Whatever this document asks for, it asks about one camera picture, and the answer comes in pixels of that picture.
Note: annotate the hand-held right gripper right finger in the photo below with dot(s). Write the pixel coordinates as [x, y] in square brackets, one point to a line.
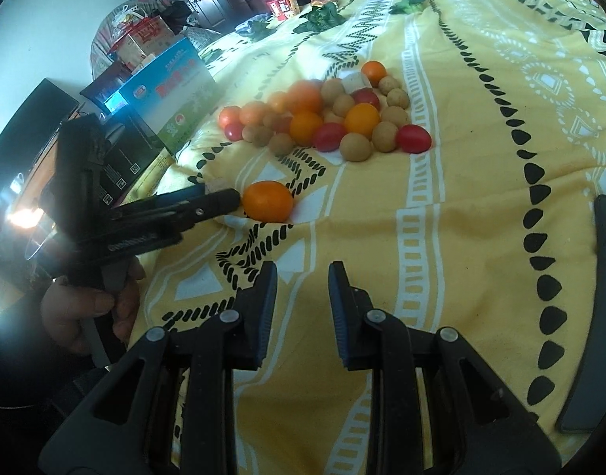
[338, 307]

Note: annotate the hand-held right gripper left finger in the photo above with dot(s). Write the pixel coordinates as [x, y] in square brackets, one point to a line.
[263, 307]

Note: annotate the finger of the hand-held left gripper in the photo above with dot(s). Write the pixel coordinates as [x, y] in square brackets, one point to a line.
[174, 197]
[209, 205]

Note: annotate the single orange kumquat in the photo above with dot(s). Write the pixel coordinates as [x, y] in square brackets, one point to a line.
[268, 201]

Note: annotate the heap of brown longans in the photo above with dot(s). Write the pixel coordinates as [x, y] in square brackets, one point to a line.
[356, 148]

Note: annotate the pale wooden block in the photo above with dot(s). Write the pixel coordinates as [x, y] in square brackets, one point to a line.
[355, 81]

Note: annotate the person's left hand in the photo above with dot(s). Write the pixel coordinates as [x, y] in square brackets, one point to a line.
[70, 309]

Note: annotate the black printed box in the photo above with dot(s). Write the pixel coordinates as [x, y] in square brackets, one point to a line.
[129, 153]

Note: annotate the black flat television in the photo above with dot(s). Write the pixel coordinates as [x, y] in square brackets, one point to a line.
[30, 118]

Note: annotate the dark printed box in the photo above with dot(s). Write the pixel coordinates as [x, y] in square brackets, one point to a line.
[105, 86]

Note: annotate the blue white carton box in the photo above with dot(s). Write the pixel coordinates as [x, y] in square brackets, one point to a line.
[169, 94]

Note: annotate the red white carton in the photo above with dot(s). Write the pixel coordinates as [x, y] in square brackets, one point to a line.
[144, 34]

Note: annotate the dark green leafy toy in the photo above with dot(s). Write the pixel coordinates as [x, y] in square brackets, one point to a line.
[256, 27]

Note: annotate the red snack packet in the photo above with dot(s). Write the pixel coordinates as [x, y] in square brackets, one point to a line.
[284, 6]

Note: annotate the orange snack packet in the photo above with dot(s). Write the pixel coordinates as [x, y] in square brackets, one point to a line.
[326, 4]

